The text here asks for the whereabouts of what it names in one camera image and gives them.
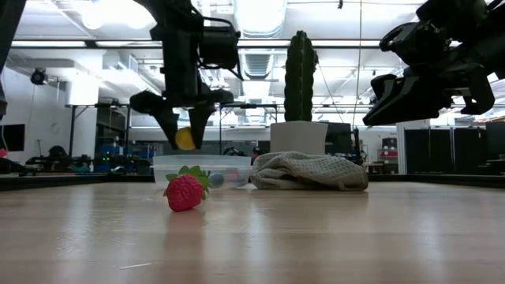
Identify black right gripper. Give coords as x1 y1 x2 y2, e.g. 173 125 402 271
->
362 39 505 127

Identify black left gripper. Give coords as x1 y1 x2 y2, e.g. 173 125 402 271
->
129 37 234 151

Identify yellow lemon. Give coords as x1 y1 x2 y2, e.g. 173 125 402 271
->
174 125 197 151

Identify clear plastic tupperware container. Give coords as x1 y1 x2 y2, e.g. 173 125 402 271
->
151 155 253 189

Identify black storage cabinets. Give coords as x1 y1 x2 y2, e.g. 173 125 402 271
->
404 126 487 175

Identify dark background monitor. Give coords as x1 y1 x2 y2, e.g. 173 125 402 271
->
326 121 353 157

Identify green cactus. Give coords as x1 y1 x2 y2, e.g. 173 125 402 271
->
283 30 320 122

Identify white plant pot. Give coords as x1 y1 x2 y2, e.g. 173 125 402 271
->
270 121 329 155

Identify grey waffle cloth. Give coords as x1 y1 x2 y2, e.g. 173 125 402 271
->
250 151 369 192

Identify black background workstation frame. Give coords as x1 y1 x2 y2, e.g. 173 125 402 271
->
65 101 279 157

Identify thin black hanging cable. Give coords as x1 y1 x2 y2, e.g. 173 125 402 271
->
352 0 363 128

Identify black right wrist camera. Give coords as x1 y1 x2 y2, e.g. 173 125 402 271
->
379 21 451 66

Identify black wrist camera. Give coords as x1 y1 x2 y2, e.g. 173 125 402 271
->
379 21 451 66
198 25 241 71

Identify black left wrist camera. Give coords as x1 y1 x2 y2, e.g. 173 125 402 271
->
198 25 241 71

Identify black ceiling camera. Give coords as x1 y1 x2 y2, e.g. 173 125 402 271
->
30 67 47 86

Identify black wall monitor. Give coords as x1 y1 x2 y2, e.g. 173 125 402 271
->
0 124 26 153

